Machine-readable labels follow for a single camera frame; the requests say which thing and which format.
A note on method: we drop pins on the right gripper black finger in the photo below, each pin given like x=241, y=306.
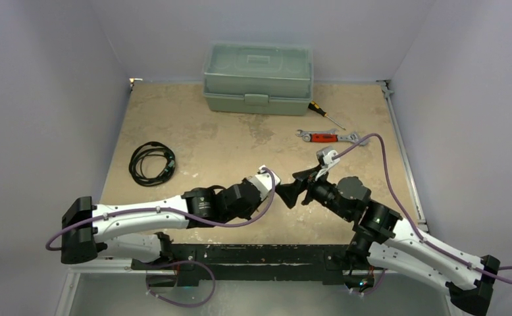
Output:
x=307, y=174
x=289, y=193

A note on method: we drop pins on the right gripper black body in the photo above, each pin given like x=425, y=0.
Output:
x=307, y=186

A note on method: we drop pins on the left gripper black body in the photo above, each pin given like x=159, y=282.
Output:
x=247, y=213

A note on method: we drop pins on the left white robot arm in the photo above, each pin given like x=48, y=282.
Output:
x=89, y=230

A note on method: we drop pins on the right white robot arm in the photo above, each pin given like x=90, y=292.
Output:
x=385, y=240

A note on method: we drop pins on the silver open-end wrench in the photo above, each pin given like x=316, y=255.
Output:
x=317, y=131

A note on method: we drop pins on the black yellow screwdriver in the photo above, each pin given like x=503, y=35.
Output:
x=313, y=106

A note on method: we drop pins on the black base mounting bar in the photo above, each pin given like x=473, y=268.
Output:
x=189, y=264

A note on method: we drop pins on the green plastic toolbox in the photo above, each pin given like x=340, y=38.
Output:
x=258, y=78

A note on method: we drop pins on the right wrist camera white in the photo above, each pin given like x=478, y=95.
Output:
x=327, y=158

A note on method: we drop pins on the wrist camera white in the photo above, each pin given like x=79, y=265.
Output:
x=327, y=158
x=262, y=180

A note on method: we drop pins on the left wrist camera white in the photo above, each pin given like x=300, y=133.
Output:
x=262, y=180

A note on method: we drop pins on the red handled adjustable wrench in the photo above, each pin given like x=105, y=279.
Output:
x=329, y=138

